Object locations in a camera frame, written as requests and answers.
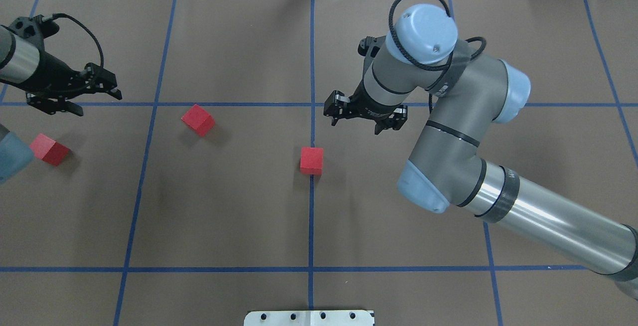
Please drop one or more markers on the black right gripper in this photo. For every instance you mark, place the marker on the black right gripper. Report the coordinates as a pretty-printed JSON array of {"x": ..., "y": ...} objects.
[{"x": 368, "y": 107}]

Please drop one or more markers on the red block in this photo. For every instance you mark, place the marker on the red block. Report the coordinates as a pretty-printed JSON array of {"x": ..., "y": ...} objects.
[
  {"x": 49, "y": 150},
  {"x": 199, "y": 120}
]

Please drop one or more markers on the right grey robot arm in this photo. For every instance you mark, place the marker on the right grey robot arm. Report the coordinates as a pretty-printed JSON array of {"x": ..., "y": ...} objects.
[{"x": 473, "y": 90}]

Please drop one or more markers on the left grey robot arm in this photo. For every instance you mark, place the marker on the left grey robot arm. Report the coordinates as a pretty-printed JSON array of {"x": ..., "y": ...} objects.
[{"x": 14, "y": 51}]

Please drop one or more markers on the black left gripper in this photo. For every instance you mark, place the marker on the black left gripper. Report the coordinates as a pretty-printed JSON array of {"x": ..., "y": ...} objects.
[{"x": 54, "y": 77}]

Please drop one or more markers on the white metal plate bottom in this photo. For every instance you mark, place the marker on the white metal plate bottom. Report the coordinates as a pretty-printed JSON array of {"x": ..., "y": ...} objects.
[{"x": 311, "y": 318}]

